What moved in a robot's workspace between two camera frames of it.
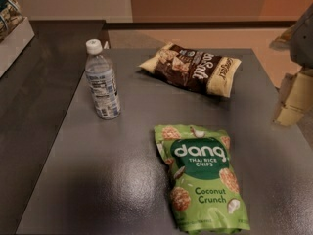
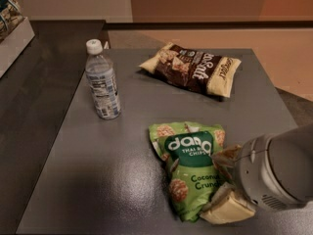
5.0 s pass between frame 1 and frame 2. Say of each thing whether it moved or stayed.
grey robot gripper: moved
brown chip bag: stayed
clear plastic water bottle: stayed
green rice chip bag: moved
